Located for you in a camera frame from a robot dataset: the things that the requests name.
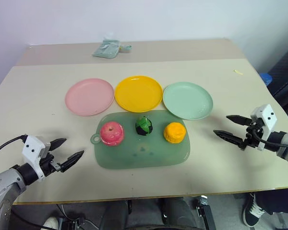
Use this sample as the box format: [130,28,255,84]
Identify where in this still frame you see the dark green toy vegetable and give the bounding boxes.
[134,115,154,137]

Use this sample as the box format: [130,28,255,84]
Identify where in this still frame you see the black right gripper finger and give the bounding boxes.
[226,115,252,127]
[213,129,246,151]

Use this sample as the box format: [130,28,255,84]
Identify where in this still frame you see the yellow plastic plate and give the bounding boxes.
[114,75,164,114]

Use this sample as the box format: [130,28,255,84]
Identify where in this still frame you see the orange toy fruit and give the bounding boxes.
[163,122,187,145]

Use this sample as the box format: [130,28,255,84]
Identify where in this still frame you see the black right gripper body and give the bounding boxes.
[244,120,265,150]

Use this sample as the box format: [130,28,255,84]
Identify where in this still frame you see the pink plastic plate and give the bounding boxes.
[64,78,115,117]

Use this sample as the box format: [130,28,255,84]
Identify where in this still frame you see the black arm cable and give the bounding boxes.
[252,128,280,148]
[0,135,29,161]

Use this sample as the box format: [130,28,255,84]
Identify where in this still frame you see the black white sneaker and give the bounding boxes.
[242,192,266,227]

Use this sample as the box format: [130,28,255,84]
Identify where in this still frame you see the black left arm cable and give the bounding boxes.
[0,135,29,161]

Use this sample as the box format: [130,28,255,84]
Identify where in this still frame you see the blue round object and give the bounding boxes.
[259,72,274,86]

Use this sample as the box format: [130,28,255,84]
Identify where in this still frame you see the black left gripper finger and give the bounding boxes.
[49,138,68,152]
[60,150,85,173]

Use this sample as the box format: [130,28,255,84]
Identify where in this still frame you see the black chair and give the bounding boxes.
[265,43,288,109]

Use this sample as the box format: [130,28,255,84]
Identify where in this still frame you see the green plastic bag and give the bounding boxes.
[91,39,122,59]

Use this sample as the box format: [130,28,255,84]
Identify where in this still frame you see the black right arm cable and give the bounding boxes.
[252,128,280,148]

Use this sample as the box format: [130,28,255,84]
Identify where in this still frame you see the dark rounded shape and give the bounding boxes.
[157,196,203,230]

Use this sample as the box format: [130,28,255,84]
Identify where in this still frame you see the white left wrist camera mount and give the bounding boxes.
[22,135,51,182]

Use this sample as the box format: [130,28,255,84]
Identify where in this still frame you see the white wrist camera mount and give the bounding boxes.
[22,135,51,182]
[250,103,278,151]

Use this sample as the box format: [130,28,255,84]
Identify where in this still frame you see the black metal stand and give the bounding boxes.
[197,195,217,230]

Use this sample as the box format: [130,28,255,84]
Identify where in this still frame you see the white shoe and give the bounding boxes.
[42,216,60,230]

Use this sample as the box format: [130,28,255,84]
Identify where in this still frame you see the red toy apple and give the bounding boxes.
[99,121,125,147]

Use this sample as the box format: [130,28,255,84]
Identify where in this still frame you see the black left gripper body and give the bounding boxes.
[39,153,63,178]

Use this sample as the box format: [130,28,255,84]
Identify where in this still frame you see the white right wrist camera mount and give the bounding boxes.
[250,103,278,151]

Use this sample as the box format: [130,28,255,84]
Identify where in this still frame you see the light green plastic plate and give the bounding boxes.
[162,81,214,121]

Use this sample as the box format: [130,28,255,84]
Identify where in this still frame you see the dark trouser leg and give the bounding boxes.
[253,186,288,216]

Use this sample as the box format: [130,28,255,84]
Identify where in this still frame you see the translucent green cutting mat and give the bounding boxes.
[90,109,192,170]

